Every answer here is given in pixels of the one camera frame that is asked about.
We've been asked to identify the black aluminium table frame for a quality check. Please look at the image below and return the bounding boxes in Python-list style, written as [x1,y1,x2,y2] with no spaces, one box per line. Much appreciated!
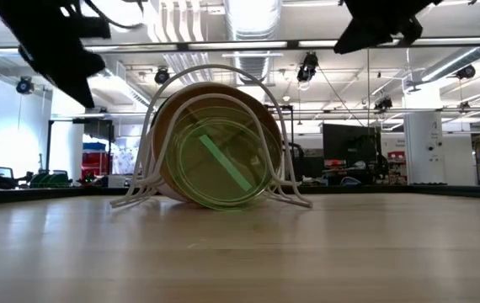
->
[0,183,480,208]

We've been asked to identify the green dishes stack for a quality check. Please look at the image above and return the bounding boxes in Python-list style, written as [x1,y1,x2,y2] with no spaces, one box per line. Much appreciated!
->
[29,170,72,189]

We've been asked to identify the black monitor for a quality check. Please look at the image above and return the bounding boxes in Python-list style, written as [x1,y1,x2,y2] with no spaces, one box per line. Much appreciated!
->
[322,123,383,163]

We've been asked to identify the black gantry frame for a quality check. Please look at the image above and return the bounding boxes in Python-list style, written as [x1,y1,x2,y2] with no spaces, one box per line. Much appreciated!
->
[45,118,115,178]

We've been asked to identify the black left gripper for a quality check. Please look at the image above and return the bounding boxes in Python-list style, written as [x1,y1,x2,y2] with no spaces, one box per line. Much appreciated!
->
[18,40,107,109]

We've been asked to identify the white plate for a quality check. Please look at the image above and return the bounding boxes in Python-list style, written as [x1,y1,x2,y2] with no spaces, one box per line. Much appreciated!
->
[145,125,195,204]

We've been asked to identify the clear green small plate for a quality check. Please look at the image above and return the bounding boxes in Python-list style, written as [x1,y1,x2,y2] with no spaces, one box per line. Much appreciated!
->
[164,104,284,211]

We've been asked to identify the white wire dish rack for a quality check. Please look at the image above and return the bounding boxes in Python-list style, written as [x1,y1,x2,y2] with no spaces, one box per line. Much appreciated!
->
[109,63,313,210]

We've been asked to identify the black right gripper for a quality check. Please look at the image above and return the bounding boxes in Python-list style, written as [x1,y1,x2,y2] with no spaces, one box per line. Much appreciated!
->
[333,0,424,55]

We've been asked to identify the brown divided plate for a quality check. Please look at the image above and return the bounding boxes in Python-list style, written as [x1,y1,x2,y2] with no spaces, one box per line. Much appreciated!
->
[151,81,284,208]

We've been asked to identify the white pillar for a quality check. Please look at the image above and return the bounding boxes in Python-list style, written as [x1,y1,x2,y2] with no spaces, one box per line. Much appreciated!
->
[403,110,448,186]

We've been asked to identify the black ceiling-mounted camera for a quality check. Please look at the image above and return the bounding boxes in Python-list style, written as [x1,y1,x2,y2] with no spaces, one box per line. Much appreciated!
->
[154,66,172,86]
[15,76,35,96]
[373,95,394,113]
[296,50,320,83]
[456,63,477,81]

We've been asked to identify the red storage bins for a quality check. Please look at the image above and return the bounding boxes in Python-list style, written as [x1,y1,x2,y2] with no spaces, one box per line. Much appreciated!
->
[81,150,113,178]

